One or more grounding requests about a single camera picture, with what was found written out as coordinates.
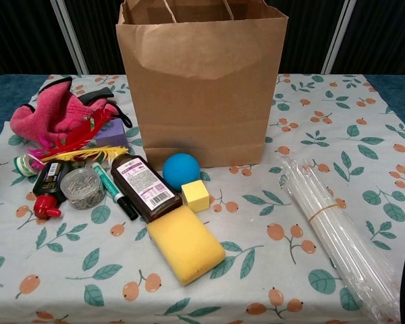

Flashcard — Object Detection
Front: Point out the floral tablecloth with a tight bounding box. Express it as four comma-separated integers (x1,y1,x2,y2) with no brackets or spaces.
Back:
0,73,405,324

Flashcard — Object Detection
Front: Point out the pink feather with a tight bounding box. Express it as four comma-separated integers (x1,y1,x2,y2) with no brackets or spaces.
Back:
27,134,55,169

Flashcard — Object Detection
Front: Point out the yellow foam cube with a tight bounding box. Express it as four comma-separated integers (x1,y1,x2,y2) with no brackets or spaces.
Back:
181,180,211,213

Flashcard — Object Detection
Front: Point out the blue ball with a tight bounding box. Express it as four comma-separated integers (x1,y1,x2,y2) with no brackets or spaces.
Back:
162,153,202,192

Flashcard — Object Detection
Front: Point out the brown paper bag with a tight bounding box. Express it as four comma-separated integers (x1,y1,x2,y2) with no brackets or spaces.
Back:
115,0,290,169

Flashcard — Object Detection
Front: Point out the clear jar of paper clips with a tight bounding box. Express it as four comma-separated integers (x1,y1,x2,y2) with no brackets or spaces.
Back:
59,167,106,210

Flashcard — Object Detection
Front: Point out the yellow feather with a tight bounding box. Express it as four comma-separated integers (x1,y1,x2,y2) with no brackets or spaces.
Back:
40,144,129,163

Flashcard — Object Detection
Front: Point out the yellow sponge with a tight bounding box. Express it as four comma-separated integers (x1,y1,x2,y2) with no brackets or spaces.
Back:
146,205,226,287

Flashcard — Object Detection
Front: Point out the green white ribbon roll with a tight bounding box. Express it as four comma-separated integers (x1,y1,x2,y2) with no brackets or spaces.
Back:
13,154,38,177

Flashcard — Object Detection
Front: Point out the pack of clear straws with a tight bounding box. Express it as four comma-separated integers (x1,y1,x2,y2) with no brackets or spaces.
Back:
278,158,401,321

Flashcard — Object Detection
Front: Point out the green marker pen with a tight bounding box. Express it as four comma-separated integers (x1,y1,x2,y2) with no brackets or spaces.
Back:
92,161,139,221

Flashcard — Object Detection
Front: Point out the purple foam block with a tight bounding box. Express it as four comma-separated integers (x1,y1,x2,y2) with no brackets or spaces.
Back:
94,117,129,149

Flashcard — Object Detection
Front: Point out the black bottle red cap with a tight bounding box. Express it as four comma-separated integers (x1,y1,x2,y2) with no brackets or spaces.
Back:
32,161,72,220

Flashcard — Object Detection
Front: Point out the black screen panel white frame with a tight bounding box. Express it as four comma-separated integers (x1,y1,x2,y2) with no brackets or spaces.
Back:
278,0,348,76
323,0,405,76

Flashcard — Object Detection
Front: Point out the pink black cleaning glove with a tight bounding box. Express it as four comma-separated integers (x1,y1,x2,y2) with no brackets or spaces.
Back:
9,76,133,144

